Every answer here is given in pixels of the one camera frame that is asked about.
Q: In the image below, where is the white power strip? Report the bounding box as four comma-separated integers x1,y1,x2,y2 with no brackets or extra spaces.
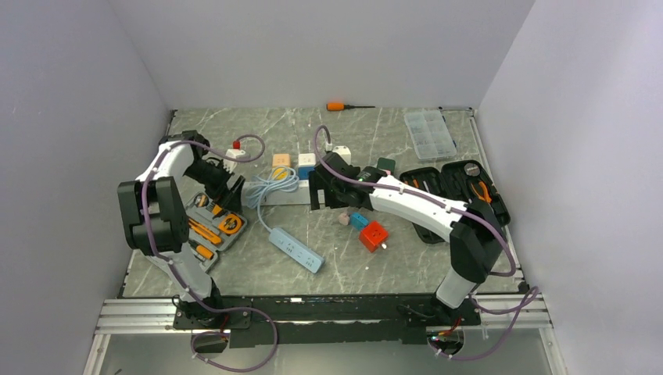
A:
242,180,310,207

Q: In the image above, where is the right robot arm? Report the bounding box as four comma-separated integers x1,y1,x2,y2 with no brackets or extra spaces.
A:
309,163,512,324

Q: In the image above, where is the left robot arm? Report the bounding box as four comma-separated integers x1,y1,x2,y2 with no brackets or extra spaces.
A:
117,130,245,328

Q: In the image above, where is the dark green cube adapter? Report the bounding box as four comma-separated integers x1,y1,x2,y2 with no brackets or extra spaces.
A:
376,157,396,175

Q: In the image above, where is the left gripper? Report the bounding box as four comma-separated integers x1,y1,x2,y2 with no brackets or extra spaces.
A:
184,159,245,215

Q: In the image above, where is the pink cube socket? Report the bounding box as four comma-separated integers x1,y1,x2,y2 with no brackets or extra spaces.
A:
338,212,350,226

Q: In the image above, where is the light blue power strip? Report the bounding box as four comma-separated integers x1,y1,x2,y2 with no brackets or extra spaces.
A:
268,227,324,273

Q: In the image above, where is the black tool case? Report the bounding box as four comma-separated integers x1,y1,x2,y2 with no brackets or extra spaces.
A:
399,159,512,245

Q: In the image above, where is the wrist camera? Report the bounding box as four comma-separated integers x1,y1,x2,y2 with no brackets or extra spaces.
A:
223,148,251,173
332,145,352,165

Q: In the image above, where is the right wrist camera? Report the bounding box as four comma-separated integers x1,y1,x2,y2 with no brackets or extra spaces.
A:
332,145,352,165

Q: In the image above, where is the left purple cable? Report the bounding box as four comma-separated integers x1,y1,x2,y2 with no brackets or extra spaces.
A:
141,134,281,375

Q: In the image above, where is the grey tool case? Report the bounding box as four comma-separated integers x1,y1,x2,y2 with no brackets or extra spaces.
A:
185,191,247,273

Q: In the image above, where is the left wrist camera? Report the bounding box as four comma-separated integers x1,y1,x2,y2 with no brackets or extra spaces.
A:
223,148,251,173

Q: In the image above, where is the orange handled screwdriver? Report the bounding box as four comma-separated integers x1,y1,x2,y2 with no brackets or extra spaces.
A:
325,102,375,112

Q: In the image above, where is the clear plastic organizer box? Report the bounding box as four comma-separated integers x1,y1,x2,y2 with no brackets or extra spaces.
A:
404,109,457,160

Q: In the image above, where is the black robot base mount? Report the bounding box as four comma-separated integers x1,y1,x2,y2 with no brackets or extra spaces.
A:
170,292,482,348

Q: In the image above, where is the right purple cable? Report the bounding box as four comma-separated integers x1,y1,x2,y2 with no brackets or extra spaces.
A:
313,123,543,363

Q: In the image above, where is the purple cable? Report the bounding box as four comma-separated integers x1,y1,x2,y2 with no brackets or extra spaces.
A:
141,134,281,375
313,123,543,363

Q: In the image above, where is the red cube adapter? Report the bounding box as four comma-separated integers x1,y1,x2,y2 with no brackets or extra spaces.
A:
359,221,389,253

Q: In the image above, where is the blue red pen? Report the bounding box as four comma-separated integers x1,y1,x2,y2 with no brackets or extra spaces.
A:
152,123,170,174

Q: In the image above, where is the white and blue cube adapter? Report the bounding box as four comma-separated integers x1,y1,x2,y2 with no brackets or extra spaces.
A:
296,153,317,180

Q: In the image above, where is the orange cube adapter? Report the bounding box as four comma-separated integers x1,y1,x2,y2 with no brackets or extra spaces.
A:
272,153,292,167

